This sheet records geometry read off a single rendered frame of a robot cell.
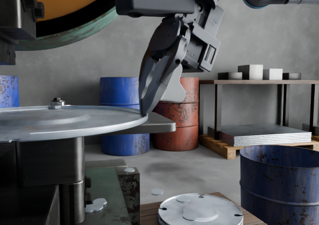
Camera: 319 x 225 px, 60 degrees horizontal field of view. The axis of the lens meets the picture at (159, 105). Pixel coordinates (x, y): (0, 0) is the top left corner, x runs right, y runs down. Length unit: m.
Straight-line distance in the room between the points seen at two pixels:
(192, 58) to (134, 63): 3.34
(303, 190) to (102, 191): 0.99
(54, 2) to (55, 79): 2.99
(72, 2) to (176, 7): 0.39
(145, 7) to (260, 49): 4.14
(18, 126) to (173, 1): 0.26
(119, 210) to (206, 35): 0.29
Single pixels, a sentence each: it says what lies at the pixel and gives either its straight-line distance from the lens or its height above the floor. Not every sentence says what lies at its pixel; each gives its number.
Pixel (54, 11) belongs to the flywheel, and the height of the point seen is 1.00.
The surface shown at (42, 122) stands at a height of 0.79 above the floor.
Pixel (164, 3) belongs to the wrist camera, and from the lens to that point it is 0.41.
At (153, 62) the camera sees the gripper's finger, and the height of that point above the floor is 0.86.
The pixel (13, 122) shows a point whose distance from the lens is 0.36.
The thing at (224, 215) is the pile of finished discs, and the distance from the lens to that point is 1.04.
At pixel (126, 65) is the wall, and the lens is 3.74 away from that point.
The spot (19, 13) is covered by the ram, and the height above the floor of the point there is 0.91.
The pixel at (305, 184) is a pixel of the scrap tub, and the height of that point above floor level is 0.41.
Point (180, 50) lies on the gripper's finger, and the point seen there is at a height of 0.88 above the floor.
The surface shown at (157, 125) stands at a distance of 0.35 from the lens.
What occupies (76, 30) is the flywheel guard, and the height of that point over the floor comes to 0.95.
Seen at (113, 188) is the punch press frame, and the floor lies 0.65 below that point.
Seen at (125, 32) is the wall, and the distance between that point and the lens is 3.79.
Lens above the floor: 0.83
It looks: 5 degrees down
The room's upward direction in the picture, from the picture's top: straight up
